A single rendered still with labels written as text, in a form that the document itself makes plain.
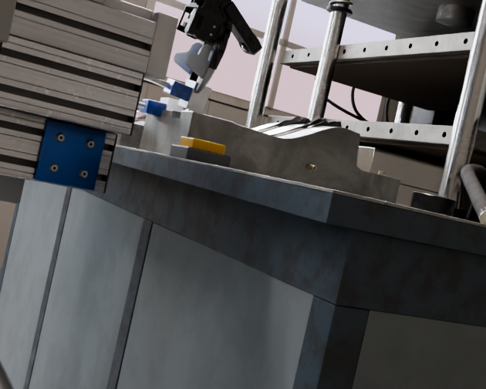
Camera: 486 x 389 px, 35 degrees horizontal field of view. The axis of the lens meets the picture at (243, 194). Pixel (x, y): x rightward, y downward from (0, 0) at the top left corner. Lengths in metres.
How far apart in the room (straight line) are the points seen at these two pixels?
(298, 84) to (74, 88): 3.79
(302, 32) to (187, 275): 3.64
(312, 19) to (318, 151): 3.33
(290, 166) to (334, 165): 0.10
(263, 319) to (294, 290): 0.08
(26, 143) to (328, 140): 0.69
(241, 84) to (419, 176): 2.30
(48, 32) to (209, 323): 0.48
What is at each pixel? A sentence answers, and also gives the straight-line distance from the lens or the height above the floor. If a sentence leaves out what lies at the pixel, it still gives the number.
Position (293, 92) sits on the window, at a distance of 4.77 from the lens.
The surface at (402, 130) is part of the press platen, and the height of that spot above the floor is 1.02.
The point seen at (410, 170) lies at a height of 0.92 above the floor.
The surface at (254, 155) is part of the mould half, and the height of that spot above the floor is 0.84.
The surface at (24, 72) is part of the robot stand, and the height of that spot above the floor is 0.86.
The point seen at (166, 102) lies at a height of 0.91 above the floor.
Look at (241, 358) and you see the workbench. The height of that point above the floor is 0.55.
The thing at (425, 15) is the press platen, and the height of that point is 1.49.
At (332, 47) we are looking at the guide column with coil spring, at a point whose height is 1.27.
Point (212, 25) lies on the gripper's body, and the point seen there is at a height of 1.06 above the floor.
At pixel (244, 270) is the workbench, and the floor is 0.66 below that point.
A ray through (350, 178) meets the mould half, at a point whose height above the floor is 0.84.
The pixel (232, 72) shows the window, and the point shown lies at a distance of 4.52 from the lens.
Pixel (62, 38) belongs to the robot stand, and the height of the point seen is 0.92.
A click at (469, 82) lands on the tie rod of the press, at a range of 1.97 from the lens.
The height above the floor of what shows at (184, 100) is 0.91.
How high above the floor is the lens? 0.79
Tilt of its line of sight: 1 degrees down
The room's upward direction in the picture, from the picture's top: 13 degrees clockwise
